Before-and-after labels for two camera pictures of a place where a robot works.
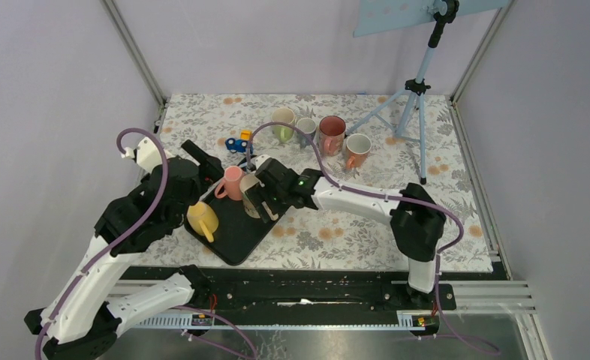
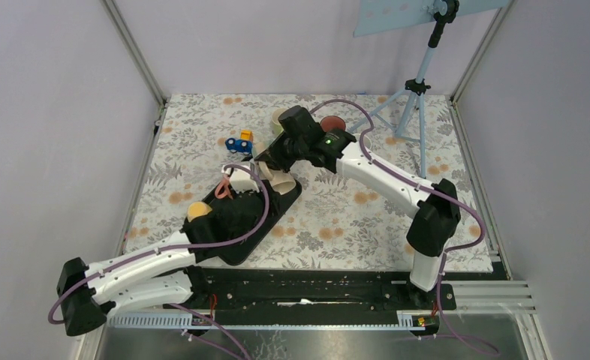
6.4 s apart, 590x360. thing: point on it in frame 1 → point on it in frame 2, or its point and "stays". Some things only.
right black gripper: x=263 y=213 → x=273 y=157
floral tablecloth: x=362 y=146 stays
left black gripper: x=212 y=167 → x=276 y=205
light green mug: x=282 y=133 stays
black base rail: x=311 y=289 stays
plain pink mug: x=233 y=182 stays
